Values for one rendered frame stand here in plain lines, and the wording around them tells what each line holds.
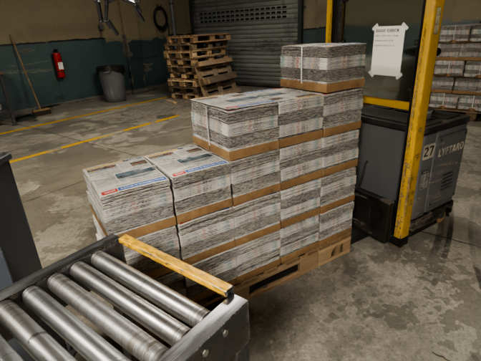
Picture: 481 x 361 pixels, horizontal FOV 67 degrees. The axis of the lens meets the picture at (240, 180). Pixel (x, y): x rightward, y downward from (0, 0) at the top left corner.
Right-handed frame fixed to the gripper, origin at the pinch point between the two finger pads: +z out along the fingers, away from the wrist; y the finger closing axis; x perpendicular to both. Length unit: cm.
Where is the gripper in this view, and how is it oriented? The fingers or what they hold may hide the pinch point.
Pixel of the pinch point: (129, 26)
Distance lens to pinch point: 180.8
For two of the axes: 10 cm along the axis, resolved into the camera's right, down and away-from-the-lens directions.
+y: 9.1, -3.6, -2.1
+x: -0.7, -6.3, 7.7
